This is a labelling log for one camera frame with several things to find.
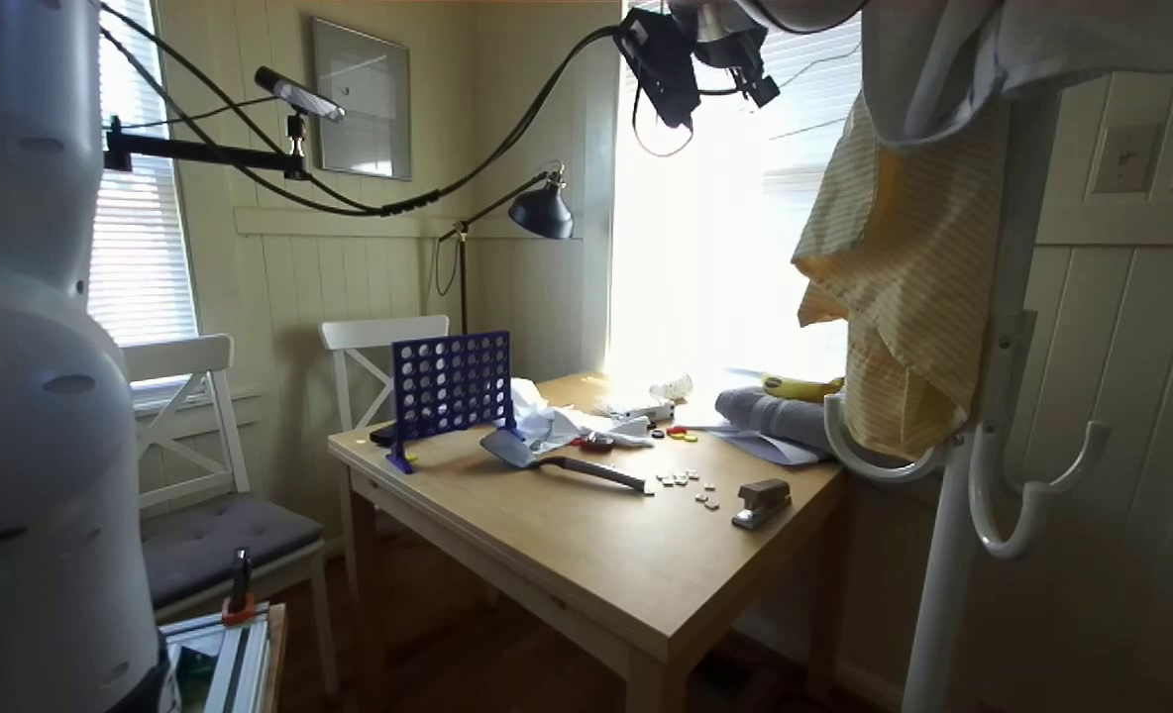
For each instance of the white window blind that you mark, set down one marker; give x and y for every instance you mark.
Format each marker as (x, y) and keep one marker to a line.
(719, 262)

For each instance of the grey folded towel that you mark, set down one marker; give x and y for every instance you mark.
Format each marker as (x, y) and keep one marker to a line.
(770, 419)

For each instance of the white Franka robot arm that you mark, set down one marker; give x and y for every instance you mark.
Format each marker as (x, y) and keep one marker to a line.
(34, 460)

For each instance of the black camera on boom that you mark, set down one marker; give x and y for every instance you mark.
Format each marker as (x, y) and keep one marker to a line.
(299, 93)

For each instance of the yellow banana toy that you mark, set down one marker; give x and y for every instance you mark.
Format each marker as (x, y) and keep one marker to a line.
(804, 389)

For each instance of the blue connect four grid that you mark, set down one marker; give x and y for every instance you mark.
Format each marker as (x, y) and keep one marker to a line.
(449, 381)

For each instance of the pale flat cloth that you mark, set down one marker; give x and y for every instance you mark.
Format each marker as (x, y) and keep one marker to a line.
(779, 454)

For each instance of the framed wall picture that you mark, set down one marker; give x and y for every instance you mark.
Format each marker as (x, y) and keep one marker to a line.
(355, 100)

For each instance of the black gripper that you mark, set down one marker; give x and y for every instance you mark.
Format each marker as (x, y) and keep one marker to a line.
(668, 64)

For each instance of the crumpled white cloth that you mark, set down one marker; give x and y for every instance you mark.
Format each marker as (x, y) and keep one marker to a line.
(539, 431)

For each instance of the stack of white frames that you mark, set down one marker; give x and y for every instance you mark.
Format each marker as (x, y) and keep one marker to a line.
(223, 660)

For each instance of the light wooden table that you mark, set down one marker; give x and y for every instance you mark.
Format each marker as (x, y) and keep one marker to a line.
(586, 557)

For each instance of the white coat rack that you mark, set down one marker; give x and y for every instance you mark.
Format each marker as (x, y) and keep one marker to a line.
(1003, 372)

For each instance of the yellow cloth garment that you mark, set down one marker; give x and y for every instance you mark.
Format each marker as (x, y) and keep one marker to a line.
(906, 262)

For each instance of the red game disc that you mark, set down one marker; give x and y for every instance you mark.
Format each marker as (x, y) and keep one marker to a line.
(671, 431)

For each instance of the grey stapler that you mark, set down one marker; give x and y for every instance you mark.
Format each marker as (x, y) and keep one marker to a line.
(762, 500)

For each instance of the white chair with cushion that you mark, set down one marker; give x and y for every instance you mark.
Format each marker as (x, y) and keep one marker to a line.
(214, 422)

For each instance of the black floor lamp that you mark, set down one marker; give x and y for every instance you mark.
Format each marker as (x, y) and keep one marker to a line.
(545, 211)

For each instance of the white wooden chair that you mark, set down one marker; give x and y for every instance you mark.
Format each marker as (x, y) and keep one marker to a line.
(372, 334)

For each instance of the grey seat cushion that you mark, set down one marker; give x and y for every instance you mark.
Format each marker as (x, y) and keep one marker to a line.
(223, 536)

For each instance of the narrow window blind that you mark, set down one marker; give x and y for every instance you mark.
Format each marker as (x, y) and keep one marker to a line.
(134, 262)

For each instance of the white panel door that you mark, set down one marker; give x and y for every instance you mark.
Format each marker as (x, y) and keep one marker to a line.
(1144, 332)

